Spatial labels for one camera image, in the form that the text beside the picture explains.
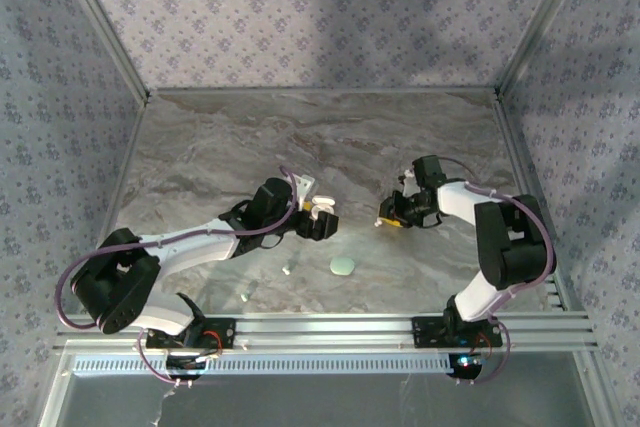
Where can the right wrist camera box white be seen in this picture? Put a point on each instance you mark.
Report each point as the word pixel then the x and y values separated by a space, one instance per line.
pixel 409 182

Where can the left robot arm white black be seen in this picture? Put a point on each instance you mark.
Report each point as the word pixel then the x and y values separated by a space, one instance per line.
pixel 200 247

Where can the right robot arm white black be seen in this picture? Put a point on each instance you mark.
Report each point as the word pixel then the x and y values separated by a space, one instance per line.
pixel 515 247

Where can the aluminium corner post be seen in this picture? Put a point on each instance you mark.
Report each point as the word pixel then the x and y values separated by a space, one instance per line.
pixel 546 22
pixel 102 22

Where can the black controller board with leds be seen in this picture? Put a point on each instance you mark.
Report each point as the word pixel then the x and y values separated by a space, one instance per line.
pixel 465 371

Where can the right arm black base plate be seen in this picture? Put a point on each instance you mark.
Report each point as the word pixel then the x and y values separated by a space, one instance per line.
pixel 425 332

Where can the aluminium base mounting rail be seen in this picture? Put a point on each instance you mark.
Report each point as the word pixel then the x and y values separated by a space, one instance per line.
pixel 325 332

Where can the mint green earbud charging case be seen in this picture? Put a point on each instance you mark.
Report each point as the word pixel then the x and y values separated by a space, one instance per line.
pixel 342 265

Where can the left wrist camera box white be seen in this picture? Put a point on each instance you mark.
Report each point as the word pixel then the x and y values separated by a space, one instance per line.
pixel 305 182

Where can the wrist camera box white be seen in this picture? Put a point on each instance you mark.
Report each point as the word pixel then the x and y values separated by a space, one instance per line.
pixel 409 182
pixel 305 182

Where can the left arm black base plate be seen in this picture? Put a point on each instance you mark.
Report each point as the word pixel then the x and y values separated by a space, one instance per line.
pixel 227 332

